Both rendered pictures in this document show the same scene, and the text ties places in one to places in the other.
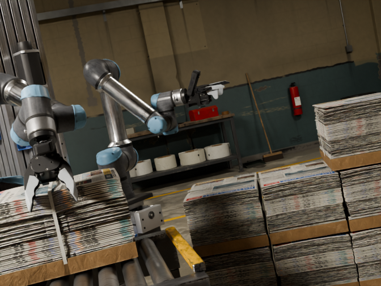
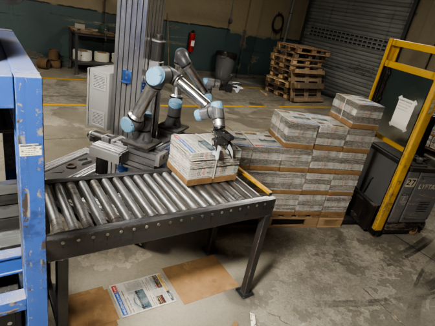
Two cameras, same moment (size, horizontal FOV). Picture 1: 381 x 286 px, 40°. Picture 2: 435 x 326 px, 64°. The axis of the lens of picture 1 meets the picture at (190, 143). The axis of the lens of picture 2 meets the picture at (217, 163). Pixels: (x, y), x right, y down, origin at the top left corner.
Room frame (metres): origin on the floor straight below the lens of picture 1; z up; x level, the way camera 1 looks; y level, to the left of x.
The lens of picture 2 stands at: (-0.46, 1.26, 1.83)
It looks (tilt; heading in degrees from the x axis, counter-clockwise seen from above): 24 degrees down; 334
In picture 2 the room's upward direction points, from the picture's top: 11 degrees clockwise
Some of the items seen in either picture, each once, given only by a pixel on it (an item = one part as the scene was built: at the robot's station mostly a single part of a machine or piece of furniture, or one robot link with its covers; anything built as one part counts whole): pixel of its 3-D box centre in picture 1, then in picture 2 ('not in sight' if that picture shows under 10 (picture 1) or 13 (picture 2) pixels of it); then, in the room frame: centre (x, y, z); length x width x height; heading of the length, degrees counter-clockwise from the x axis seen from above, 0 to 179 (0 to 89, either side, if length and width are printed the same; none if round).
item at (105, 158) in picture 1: (111, 163); (175, 107); (2.38, 0.37, 0.98); 0.13 x 0.12 x 0.14; 163
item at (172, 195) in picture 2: not in sight; (170, 193); (1.29, 0.67, 0.77); 0.47 x 0.05 x 0.05; 11
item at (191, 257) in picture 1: (183, 245); (250, 178); (1.39, 0.07, 0.81); 0.43 x 0.03 x 0.02; 11
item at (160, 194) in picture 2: not in sight; (160, 194); (1.28, 0.73, 0.77); 0.47 x 0.05 x 0.05; 11
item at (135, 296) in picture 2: not in sight; (142, 293); (1.28, 0.76, 0.00); 0.37 x 0.28 x 0.01; 101
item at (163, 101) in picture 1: (164, 101); (208, 83); (2.42, 0.08, 1.21); 0.11 x 0.08 x 0.09; 73
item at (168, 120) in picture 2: (116, 188); (173, 119); (2.37, 0.37, 0.87); 0.15 x 0.15 x 0.10
